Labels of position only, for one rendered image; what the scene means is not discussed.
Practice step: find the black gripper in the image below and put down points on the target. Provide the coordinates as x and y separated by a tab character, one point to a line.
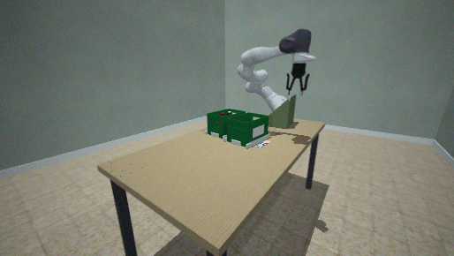
297	73

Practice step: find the green plastic crate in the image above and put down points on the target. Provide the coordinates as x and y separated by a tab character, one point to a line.
243	128
220	127

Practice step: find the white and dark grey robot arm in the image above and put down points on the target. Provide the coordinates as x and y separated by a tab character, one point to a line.
298	42

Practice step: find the white paper pick list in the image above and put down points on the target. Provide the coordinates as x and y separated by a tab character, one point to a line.
262	144

